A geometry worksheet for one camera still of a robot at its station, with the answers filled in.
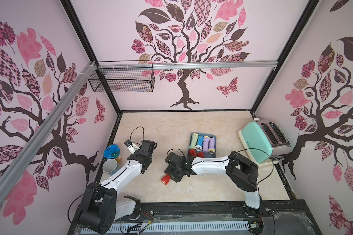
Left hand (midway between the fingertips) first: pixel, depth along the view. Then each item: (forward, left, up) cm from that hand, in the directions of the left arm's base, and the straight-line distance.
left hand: (139, 153), depth 87 cm
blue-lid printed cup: (0, +16, +2) cm, 16 cm away
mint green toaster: (+1, -73, +10) cm, 73 cm away
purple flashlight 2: (+5, -46, -5) cm, 46 cm away
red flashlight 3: (-15, -17, -5) cm, 23 cm away
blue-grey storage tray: (+2, -42, -7) cm, 43 cm away
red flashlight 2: (+1, -38, -5) cm, 39 cm away
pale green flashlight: (+12, -35, -4) cm, 37 cm away
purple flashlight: (+11, -43, -4) cm, 44 cm away
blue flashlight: (+7, -38, -4) cm, 38 cm away
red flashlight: (+3, -33, -5) cm, 34 cm away
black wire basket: (+104, +39, -11) cm, 112 cm away
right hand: (-12, -15, -5) cm, 20 cm away
